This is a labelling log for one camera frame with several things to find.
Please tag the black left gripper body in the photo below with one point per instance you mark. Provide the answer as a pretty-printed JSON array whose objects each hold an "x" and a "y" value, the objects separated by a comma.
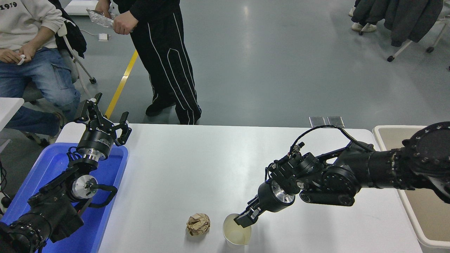
[{"x": 96, "y": 140}]

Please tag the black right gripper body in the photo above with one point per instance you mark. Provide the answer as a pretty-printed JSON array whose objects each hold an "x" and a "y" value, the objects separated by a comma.
[{"x": 267, "y": 198}]

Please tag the white paper cup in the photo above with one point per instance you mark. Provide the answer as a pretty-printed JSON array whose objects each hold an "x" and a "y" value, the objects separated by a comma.
[{"x": 237, "y": 233}]

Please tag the small white object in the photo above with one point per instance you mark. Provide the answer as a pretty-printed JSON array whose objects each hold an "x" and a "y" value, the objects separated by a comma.
[{"x": 21, "y": 59}]

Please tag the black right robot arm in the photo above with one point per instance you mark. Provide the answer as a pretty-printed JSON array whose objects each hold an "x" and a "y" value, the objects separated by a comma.
[{"x": 379, "y": 165}]

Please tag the person's left forearm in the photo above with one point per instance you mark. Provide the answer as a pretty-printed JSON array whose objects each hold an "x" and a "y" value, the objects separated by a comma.
[{"x": 44, "y": 38}]

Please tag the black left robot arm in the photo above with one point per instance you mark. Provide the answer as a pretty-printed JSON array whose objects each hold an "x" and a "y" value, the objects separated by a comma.
[{"x": 52, "y": 211}]

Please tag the person's left hand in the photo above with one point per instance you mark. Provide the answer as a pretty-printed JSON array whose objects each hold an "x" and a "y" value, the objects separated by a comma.
[
  {"x": 126, "y": 23},
  {"x": 29, "y": 51}
]

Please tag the person's right hand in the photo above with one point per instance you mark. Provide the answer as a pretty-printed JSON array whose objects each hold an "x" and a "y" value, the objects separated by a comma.
[
  {"x": 103, "y": 7},
  {"x": 8, "y": 56}
]

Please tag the grey wheeled chair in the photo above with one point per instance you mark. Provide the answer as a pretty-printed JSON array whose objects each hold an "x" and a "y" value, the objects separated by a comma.
[{"x": 74, "y": 73}]

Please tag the crumpled tan paper ball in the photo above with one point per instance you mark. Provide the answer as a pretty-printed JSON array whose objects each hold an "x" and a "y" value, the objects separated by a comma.
[{"x": 198, "y": 225}]

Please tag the person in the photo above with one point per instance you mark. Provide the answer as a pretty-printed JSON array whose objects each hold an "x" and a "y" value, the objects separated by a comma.
[
  {"x": 31, "y": 77},
  {"x": 168, "y": 52},
  {"x": 365, "y": 27}
]

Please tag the blue plastic tray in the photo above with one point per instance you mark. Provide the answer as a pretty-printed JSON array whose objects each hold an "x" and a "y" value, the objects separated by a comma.
[{"x": 102, "y": 218}]

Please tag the white power box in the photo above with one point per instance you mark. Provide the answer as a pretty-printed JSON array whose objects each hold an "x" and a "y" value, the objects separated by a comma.
[{"x": 104, "y": 37}]

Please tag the small white table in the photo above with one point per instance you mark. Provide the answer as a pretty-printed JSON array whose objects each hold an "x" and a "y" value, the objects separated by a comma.
[{"x": 8, "y": 107}]

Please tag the metal floor plate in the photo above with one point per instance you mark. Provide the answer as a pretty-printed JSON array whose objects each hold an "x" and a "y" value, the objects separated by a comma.
[
  {"x": 336, "y": 121},
  {"x": 316, "y": 121}
]

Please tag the white flat floor board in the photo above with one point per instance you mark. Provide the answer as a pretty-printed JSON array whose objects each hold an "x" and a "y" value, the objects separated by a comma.
[{"x": 79, "y": 7}]

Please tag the large pale bin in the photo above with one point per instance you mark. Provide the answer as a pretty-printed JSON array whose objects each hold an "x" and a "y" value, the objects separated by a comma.
[{"x": 397, "y": 140}]

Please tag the white wheeled chair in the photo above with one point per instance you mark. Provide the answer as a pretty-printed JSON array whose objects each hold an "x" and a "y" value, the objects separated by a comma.
[{"x": 390, "y": 58}]

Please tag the black hanging jacket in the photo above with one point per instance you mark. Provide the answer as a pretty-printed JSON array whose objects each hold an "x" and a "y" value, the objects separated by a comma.
[{"x": 369, "y": 10}]

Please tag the dark grey jacket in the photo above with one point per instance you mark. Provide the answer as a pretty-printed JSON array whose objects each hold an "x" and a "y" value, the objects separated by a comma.
[{"x": 411, "y": 19}]

